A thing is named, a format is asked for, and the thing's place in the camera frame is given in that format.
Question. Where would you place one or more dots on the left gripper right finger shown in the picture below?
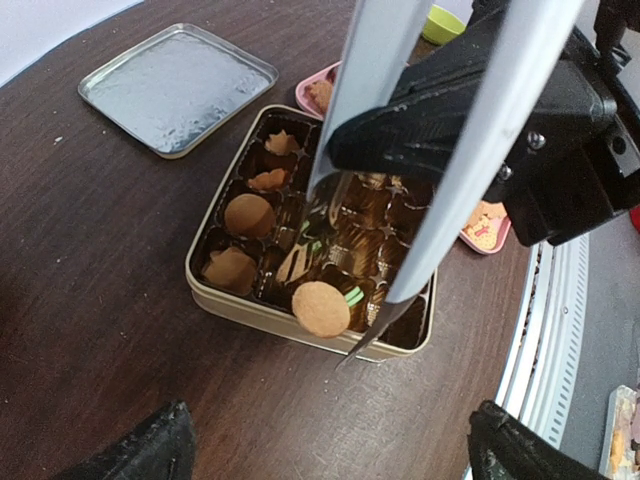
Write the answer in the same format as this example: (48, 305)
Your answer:
(500, 447)

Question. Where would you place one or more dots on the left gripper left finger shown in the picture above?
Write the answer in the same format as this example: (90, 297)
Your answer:
(162, 446)

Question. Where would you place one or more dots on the green round cookie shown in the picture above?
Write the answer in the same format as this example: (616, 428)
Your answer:
(314, 246)

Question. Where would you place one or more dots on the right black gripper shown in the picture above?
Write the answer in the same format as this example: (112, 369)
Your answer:
(575, 165)

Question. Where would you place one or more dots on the metal tongs white handle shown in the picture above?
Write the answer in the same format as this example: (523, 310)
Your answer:
(529, 42)

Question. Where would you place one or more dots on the clock face round cookie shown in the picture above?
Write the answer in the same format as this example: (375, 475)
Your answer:
(487, 228)

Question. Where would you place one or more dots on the silver tin lid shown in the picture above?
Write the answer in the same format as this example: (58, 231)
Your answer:
(175, 88)

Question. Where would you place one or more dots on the gold cookie tin box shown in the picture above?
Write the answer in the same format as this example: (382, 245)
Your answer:
(235, 277)

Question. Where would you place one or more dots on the pink plastic tray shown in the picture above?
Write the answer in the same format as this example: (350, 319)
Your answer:
(398, 137)

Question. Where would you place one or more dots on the plain round tan cookie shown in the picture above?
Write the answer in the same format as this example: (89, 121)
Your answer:
(321, 309)

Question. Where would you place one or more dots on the green plastic bowl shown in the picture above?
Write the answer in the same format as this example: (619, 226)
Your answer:
(442, 26)

